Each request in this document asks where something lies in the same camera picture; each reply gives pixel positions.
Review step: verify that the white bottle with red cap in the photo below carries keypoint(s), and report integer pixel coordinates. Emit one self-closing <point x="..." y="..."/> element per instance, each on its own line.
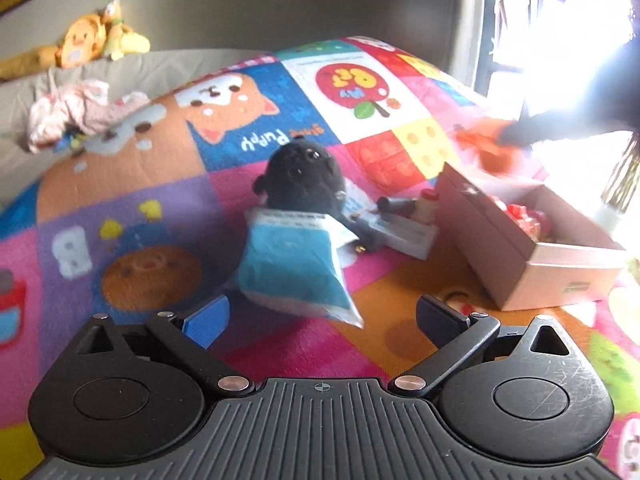
<point x="427" y="206"/>

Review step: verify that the pink white cloth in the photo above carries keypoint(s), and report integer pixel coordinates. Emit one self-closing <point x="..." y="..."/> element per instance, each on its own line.
<point x="80" y="110"/>

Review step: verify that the dark window frame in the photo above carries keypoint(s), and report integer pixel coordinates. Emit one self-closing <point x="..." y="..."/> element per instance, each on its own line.
<point x="487" y="25"/>

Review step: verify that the blue plastic packet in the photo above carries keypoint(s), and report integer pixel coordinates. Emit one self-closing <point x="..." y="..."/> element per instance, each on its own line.
<point x="292" y="262"/>

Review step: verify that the dark grey cylinder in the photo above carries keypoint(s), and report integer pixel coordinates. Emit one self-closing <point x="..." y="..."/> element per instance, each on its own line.
<point x="395" y="205"/>

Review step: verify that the orange plush toy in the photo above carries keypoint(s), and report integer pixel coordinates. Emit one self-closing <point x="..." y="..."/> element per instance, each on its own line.
<point x="80" y="42"/>

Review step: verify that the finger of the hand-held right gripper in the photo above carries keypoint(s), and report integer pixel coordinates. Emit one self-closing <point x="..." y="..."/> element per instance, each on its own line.
<point x="525" y="132"/>

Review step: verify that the potted plant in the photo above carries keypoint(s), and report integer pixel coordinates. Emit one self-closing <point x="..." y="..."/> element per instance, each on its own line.
<point x="622" y="180"/>

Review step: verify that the pink cardboard box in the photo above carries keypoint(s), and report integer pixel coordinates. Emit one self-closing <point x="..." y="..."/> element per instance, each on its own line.
<point x="490" y="250"/>

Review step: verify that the white paper box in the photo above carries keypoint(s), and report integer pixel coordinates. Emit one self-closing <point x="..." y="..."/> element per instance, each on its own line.
<point x="405" y="234"/>

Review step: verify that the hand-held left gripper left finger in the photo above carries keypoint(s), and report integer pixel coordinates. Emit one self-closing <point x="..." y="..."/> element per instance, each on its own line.
<point x="207" y="321"/>

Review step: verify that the colourful printed play mat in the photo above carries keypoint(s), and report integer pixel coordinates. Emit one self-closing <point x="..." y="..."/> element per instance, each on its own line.
<point x="150" y="210"/>

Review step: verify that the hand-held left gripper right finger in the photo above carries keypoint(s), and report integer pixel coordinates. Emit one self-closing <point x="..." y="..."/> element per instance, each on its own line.
<point x="441" y="317"/>

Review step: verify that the black plush toy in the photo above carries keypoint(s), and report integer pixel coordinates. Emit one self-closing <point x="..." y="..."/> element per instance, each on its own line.
<point x="300" y="175"/>

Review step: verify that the red toy pieces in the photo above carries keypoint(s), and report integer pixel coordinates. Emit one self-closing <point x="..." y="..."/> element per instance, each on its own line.
<point x="522" y="216"/>

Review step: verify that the yellow green plush toy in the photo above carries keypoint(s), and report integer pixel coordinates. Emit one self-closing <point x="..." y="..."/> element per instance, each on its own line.
<point x="122" y="35"/>

